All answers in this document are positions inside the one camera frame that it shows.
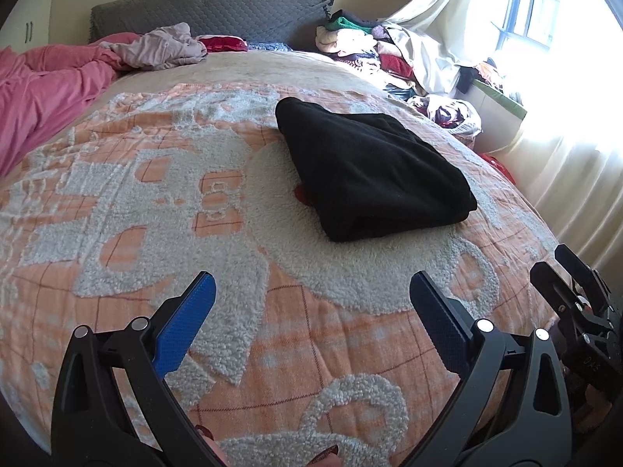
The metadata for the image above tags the black orange IKISS sweater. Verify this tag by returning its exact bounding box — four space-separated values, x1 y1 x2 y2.
276 97 477 242

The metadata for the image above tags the pile of mixed clothes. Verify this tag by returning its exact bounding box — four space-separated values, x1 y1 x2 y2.
315 10 527 151

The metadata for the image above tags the left hand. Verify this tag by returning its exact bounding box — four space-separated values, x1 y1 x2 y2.
194 423 342 467

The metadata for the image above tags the cream curtain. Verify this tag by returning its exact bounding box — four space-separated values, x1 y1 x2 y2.
389 0 622 273

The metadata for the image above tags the orange white patterned blanket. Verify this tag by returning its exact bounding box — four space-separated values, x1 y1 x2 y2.
1 83 556 466

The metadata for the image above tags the window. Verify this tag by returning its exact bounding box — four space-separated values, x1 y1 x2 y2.
493 0 609 52

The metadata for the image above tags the pink duvet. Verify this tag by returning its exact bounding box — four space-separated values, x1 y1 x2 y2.
1 44 128 176

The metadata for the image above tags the beige bed sheet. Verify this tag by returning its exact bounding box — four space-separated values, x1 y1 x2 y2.
96 51 389 105

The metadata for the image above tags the mauve crumpled garment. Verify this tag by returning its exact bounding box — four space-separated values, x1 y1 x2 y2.
99 22 207 71

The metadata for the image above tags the blue patterned pillow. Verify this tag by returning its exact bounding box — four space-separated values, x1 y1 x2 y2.
247 42 292 53

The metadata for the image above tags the grey quilted headboard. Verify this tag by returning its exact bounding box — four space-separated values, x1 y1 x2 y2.
89 0 335 51

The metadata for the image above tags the cream wardrobe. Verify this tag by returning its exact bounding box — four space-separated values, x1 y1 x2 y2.
1 0 52 54

